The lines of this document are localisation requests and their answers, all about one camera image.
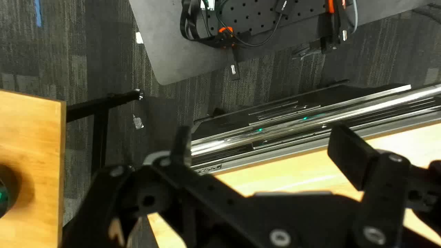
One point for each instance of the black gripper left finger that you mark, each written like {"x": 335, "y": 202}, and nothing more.
{"x": 183, "y": 194}

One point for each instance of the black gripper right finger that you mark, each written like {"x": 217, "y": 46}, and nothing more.
{"x": 380, "y": 184}

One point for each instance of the black stand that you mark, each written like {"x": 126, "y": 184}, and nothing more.
{"x": 98, "y": 138}

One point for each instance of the metal tool cart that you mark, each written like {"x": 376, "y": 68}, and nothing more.
{"x": 275, "y": 138}

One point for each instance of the orange clamp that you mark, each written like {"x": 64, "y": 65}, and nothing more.
{"x": 226, "y": 31}
{"x": 330, "y": 6}

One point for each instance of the dark round object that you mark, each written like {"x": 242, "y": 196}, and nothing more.
{"x": 5, "y": 184}

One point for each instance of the black perforated board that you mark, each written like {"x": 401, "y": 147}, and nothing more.
{"x": 256, "y": 16}

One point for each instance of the blue tape strip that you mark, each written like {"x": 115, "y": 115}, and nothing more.
{"x": 37, "y": 14}

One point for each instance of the grey base plate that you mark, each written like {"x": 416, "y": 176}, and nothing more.
{"x": 173, "y": 56}

